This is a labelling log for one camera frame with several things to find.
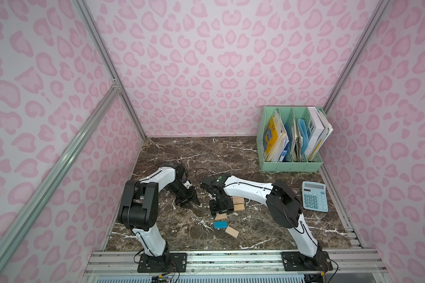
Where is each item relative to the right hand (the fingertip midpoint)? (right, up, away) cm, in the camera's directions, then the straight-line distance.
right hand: (217, 216), depth 85 cm
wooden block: (+10, +7, +4) cm, 13 cm away
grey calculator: (+50, +8, +5) cm, 50 cm away
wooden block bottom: (+7, -5, -5) cm, 10 cm away
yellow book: (+30, +40, +11) cm, 52 cm away
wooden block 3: (0, +1, -2) cm, 3 cm away
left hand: (-10, +6, +1) cm, 12 cm away
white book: (+51, +42, +3) cm, 66 cm away
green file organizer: (+38, +38, +7) cm, 54 cm away
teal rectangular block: (+1, -3, -3) cm, 4 cm away
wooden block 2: (+10, +4, +2) cm, 11 cm away
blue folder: (+43, +39, +2) cm, 58 cm away
